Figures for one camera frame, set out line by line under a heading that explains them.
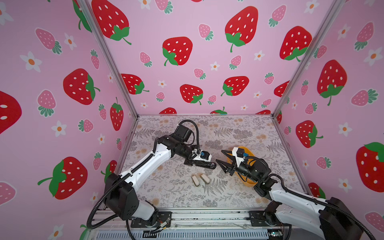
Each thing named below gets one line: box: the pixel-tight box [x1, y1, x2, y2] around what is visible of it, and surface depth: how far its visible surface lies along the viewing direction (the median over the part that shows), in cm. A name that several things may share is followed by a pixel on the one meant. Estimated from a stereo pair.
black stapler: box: [195, 160, 217, 170], surface depth 75 cm
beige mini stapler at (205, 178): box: [200, 173, 210, 184], surface depth 87 cm
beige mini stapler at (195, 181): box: [191, 175, 200, 187], surface depth 86 cm
